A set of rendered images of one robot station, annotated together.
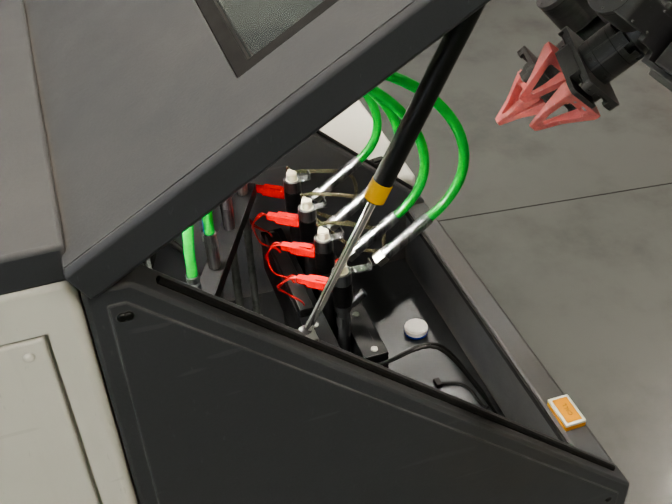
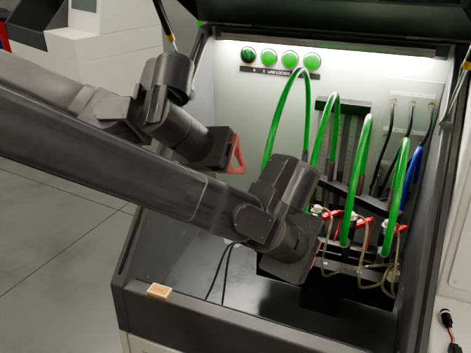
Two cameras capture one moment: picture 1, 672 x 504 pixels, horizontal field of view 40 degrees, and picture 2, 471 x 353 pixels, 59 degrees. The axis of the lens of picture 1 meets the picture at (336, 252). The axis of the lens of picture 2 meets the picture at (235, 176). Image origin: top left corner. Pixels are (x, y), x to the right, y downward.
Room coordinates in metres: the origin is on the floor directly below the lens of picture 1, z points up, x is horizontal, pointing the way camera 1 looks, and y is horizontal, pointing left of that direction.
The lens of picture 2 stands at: (1.40, -0.74, 1.67)
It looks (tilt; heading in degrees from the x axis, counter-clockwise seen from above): 30 degrees down; 129
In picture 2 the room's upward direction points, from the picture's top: straight up
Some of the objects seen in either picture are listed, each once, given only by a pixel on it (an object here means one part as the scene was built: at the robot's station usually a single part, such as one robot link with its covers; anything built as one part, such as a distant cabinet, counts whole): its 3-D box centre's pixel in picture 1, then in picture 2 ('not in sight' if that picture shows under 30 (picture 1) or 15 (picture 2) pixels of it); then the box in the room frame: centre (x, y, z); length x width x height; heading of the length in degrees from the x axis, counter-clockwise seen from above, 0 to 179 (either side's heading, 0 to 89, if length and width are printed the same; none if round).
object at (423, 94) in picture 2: not in sight; (402, 139); (1.11, 0.32, 1.20); 0.13 x 0.03 x 0.31; 17
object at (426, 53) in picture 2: not in sight; (320, 43); (0.88, 0.25, 1.43); 0.54 x 0.03 x 0.02; 17
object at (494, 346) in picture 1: (488, 350); (248, 344); (1.03, -0.23, 0.87); 0.62 x 0.04 x 0.16; 17
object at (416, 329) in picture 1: (416, 328); not in sight; (1.12, -0.13, 0.84); 0.04 x 0.04 x 0.01
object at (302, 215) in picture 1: (317, 259); (344, 255); (1.12, 0.03, 1.00); 0.05 x 0.03 x 0.21; 107
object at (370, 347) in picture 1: (321, 321); (324, 277); (1.08, 0.03, 0.91); 0.34 x 0.10 x 0.15; 17
